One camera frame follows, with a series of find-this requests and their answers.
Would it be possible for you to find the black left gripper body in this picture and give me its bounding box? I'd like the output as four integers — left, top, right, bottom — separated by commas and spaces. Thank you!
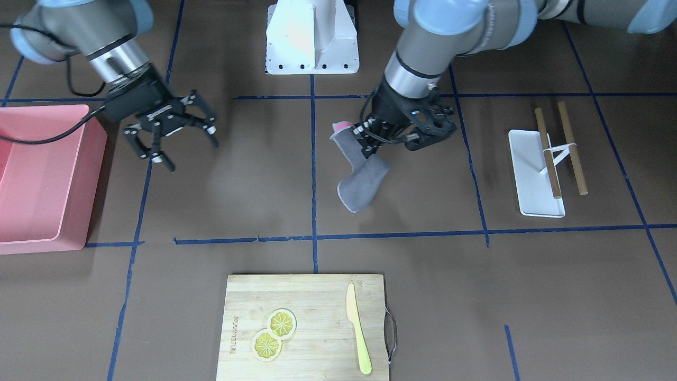
365, 87, 457, 150

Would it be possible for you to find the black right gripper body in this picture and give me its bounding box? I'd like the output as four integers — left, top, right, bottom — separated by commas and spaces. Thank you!
104, 63, 197, 133

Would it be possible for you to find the grey wiping cloth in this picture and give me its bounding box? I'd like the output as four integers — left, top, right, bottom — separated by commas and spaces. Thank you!
330, 121, 391, 214

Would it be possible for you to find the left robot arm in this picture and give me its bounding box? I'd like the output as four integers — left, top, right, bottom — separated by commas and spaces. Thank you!
332, 1, 676, 159

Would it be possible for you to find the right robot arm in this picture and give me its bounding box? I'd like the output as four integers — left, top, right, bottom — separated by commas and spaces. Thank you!
2, 1, 219, 171

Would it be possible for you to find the pink plastic bin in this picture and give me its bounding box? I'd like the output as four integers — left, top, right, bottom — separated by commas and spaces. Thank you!
1, 119, 108, 254

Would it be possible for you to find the white rack tray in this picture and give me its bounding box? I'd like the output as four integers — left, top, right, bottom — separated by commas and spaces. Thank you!
508, 130, 565, 219

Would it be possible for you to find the wooden rack rod lower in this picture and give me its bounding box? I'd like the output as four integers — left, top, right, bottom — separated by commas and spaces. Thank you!
534, 107, 562, 199

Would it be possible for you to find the wooden rack rod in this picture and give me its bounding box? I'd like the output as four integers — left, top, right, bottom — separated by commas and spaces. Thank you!
534, 107, 562, 199
557, 101, 589, 195

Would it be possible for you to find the yellow plastic knife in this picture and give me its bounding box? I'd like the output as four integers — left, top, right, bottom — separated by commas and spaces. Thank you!
345, 283, 372, 375

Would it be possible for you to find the wooden rack rod upper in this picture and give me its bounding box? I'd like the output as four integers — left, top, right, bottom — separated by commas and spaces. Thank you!
557, 101, 589, 195

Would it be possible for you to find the lemon slice far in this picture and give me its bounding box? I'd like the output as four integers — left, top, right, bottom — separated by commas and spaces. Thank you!
268, 308, 297, 341

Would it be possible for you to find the lemon slice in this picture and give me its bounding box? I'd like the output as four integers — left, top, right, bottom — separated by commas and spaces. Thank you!
251, 330, 283, 362
268, 308, 297, 341

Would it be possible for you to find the wooden cutting board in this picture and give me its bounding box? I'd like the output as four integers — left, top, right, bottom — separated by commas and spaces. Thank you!
215, 274, 391, 380

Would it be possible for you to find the lemon slice near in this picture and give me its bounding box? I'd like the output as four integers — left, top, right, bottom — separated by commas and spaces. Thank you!
251, 330, 283, 362

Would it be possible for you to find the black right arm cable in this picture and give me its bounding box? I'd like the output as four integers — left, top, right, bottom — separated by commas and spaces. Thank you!
0, 24, 109, 145

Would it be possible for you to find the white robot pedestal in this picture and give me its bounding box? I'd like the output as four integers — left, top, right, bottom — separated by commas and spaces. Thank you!
264, 1, 360, 75

